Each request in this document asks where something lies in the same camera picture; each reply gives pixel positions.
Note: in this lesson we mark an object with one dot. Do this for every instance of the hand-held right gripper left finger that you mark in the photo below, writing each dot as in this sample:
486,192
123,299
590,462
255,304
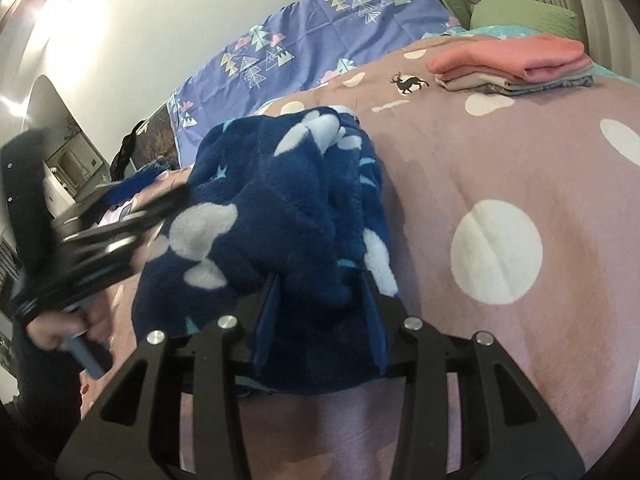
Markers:
267,330

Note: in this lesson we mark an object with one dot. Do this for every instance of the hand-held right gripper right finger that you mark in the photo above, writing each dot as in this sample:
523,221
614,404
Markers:
380,330

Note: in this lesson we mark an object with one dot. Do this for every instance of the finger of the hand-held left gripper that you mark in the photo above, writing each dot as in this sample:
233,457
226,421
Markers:
110,240
145,202

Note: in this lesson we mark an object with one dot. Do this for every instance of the navy fleece star print robe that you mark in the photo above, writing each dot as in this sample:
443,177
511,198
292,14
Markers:
280,210

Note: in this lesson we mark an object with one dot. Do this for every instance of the person's left hand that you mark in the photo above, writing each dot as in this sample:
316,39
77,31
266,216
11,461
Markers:
47,332

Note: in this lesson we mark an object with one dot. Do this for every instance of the lavender folded cloth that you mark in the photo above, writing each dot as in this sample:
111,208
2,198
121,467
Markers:
119,214

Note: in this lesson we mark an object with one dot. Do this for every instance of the dark teal fleece blanket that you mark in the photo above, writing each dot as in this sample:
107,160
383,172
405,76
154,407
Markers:
155,164

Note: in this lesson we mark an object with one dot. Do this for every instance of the black garment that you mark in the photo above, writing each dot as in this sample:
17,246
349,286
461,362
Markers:
125,155

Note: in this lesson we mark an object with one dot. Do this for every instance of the dark tree print headboard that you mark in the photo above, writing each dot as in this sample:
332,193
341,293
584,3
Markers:
160,135

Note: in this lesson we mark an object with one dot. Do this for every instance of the pink polka dot blanket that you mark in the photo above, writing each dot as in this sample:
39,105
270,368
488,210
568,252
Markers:
500,170

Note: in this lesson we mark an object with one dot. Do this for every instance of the purple tree print sheet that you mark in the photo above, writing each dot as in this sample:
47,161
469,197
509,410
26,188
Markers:
310,30

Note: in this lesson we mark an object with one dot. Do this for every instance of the beige folded garment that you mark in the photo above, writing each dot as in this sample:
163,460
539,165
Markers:
470,83

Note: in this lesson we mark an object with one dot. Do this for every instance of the pink folded sweater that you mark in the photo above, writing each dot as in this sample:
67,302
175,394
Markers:
510,57

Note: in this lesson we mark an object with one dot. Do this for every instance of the grey folded garment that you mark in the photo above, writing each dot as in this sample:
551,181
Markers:
565,85

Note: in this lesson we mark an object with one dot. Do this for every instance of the large green pillow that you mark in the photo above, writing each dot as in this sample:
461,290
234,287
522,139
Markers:
525,17

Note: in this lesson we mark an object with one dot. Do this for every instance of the wall mirror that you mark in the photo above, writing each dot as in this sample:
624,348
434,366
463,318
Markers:
70,165

